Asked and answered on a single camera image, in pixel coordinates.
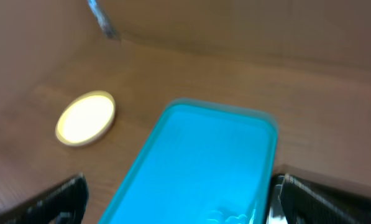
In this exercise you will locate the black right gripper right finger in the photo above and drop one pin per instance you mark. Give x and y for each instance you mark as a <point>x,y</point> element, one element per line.
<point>322,202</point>

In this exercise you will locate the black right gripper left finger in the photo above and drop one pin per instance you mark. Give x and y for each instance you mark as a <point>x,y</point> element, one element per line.
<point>64,202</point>

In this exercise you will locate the yellow-green plate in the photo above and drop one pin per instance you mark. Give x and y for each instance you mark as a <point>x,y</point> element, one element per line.
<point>86,119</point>

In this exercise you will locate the black water tray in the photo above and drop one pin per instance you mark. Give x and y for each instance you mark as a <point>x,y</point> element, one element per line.
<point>273,199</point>

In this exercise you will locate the teal plastic tray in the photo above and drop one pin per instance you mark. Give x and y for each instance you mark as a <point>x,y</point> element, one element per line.
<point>203,162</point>

